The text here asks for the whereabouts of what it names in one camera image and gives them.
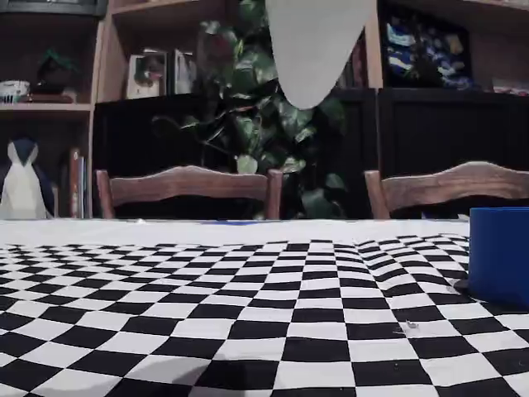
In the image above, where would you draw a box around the white standing frame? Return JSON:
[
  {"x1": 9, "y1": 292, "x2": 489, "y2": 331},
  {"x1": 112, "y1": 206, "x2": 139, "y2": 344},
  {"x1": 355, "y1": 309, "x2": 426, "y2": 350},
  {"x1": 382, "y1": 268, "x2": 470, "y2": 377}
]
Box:
[{"x1": 171, "y1": 49, "x2": 198, "y2": 95}]

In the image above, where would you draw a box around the blue round box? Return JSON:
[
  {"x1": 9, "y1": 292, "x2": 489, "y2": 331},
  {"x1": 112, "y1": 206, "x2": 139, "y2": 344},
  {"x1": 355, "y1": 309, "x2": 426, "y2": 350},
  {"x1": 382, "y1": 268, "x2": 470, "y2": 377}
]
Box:
[{"x1": 468, "y1": 206, "x2": 529, "y2": 311}]

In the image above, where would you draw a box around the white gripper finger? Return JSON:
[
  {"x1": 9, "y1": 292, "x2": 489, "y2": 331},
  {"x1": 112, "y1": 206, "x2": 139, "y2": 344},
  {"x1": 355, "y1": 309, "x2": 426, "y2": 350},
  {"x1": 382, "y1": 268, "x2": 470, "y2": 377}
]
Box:
[{"x1": 264, "y1": 0, "x2": 373, "y2": 110}]

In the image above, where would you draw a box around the white patterned mug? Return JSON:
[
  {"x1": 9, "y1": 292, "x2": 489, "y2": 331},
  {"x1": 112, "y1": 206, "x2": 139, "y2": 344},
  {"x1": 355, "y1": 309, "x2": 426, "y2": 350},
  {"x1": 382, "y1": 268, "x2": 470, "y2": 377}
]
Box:
[{"x1": 0, "y1": 80, "x2": 31, "y2": 105}]

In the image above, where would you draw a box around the upright book row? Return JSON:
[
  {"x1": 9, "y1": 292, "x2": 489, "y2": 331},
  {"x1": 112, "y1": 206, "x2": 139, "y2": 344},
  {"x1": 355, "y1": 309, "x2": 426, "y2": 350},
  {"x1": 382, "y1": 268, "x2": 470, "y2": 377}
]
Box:
[
  {"x1": 68, "y1": 147, "x2": 92, "y2": 219},
  {"x1": 336, "y1": 32, "x2": 369, "y2": 88}
]

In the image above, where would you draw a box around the white navy penguin figure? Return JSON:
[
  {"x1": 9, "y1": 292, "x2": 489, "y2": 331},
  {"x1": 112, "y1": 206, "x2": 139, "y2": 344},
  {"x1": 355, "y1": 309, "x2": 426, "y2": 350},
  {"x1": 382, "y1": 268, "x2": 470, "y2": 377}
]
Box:
[{"x1": 0, "y1": 138, "x2": 55, "y2": 220}]

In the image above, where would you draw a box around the dark bonsai model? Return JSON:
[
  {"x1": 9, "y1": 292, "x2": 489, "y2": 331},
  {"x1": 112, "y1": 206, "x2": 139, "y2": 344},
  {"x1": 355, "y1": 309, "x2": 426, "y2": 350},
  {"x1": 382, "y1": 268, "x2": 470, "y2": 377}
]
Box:
[{"x1": 32, "y1": 48, "x2": 79, "y2": 96}]

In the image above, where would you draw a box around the framed floral card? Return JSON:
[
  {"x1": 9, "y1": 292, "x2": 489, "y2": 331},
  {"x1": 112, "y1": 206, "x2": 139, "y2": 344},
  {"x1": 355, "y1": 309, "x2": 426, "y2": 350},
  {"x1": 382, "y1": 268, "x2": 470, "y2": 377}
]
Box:
[{"x1": 126, "y1": 51, "x2": 169, "y2": 100}]

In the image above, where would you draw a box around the black shelf box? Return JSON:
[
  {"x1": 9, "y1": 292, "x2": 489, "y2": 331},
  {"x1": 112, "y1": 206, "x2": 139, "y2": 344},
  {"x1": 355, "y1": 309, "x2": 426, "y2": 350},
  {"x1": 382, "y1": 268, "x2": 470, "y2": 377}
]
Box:
[{"x1": 0, "y1": 0, "x2": 107, "y2": 17}]

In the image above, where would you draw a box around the black low cabinet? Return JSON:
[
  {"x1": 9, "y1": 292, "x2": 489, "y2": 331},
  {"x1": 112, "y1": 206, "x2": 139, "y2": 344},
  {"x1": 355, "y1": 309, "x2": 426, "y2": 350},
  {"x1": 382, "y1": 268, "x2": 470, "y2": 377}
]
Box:
[{"x1": 93, "y1": 88, "x2": 529, "y2": 220}]

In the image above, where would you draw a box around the wooden chair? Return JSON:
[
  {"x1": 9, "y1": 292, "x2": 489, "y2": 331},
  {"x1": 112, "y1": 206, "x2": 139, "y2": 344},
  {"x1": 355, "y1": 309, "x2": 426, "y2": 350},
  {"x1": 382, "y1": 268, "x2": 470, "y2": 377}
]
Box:
[
  {"x1": 95, "y1": 165, "x2": 284, "y2": 219},
  {"x1": 364, "y1": 160, "x2": 529, "y2": 219}
]

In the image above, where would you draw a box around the black white checkered mat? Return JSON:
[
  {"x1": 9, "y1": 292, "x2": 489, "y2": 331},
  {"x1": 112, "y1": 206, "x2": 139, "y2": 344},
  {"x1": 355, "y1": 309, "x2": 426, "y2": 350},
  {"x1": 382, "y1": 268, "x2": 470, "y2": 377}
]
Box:
[{"x1": 0, "y1": 218, "x2": 529, "y2": 397}]

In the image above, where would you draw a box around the green leafy plant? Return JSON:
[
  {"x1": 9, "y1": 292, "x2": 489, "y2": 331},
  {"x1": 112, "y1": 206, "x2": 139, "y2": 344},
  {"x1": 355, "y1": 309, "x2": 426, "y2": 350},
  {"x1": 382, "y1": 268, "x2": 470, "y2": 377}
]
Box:
[{"x1": 152, "y1": 0, "x2": 348, "y2": 220}]

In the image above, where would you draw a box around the blue starry night artwork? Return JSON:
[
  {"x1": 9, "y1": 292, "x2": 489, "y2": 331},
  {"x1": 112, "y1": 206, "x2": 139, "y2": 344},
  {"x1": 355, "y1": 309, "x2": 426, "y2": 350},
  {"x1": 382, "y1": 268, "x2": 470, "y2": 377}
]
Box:
[{"x1": 383, "y1": 11, "x2": 475, "y2": 90}]

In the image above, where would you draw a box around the pink white packet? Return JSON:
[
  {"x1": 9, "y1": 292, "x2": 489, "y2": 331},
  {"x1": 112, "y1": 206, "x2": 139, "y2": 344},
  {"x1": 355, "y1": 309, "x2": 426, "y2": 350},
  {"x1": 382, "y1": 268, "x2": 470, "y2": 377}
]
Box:
[{"x1": 491, "y1": 77, "x2": 529, "y2": 96}]

